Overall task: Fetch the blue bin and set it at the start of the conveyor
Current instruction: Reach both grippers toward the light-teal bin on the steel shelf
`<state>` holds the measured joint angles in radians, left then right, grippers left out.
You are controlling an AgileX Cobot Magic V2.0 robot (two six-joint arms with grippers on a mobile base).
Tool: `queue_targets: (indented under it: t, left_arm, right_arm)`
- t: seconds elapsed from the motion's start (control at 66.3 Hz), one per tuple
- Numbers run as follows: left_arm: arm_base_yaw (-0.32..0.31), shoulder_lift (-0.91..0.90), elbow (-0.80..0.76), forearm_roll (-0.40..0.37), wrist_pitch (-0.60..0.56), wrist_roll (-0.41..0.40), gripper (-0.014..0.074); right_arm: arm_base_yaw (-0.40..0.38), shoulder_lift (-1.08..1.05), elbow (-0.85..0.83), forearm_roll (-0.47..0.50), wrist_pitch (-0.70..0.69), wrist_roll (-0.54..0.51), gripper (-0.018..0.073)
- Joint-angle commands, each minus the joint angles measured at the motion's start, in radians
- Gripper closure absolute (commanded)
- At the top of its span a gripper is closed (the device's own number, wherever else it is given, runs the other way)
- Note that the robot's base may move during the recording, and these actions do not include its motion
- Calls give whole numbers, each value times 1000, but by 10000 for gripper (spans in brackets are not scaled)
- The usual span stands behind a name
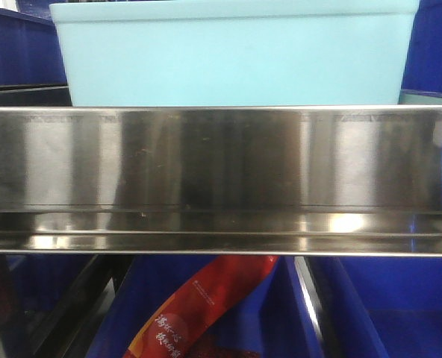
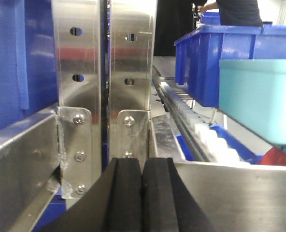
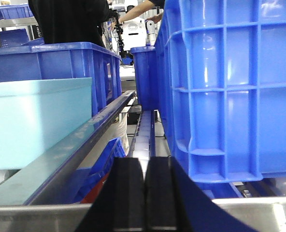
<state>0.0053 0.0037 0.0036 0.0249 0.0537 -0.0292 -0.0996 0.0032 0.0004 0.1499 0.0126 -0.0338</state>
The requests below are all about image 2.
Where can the white roller conveyor track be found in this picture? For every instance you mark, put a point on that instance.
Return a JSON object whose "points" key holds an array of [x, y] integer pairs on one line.
{"points": [[210, 146]]}

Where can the blue bin lower shelf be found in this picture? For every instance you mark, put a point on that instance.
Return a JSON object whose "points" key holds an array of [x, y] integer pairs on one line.
{"points": [[245, 153]]}

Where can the blue bin at left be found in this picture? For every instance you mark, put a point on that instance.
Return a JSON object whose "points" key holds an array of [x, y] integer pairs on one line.
{"points": [[28, 71]]}

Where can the dark blue plastic bin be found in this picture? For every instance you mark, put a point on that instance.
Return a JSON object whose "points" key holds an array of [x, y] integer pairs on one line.
{"points": [[198, 54]]}

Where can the light teal plastic bin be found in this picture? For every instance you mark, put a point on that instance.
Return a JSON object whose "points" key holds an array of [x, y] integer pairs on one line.
{"points": [[253, 92]]}

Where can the steel conveyor frame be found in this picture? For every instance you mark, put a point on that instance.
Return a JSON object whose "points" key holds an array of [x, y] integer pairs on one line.
{"points": [[110, 106]]}

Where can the person in dark shirt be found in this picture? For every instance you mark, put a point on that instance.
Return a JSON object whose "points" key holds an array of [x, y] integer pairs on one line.
{"points": [[235, 12]]}

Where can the far blue bin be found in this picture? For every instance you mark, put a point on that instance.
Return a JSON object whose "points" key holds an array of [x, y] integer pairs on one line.
{"points": [[210, 18]]}

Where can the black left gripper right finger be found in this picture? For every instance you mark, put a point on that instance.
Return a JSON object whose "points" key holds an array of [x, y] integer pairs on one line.
{"points": [[168, 206]]}

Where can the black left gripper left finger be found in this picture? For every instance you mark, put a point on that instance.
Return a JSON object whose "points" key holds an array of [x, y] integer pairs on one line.
{"points": [[113, 204]]}

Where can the red snack package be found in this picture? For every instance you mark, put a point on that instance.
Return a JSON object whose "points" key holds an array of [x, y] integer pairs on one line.
{"points": [[273, 157]]}

